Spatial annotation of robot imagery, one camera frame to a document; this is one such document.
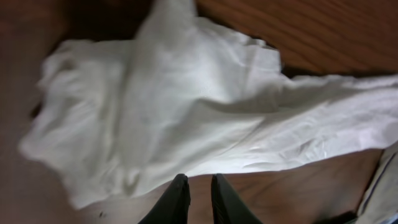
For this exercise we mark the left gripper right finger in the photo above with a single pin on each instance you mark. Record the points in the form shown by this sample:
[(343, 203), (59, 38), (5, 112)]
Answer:
[(228, 208)]

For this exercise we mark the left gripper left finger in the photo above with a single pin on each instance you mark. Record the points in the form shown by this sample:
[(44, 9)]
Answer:
[(173, 205)]

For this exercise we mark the white t-shirt black print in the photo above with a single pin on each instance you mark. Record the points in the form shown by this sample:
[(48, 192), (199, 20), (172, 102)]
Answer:
[(188, 96)]

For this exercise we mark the grey-beige shirt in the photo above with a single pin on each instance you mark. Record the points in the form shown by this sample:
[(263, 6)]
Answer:
[(379, 204)]

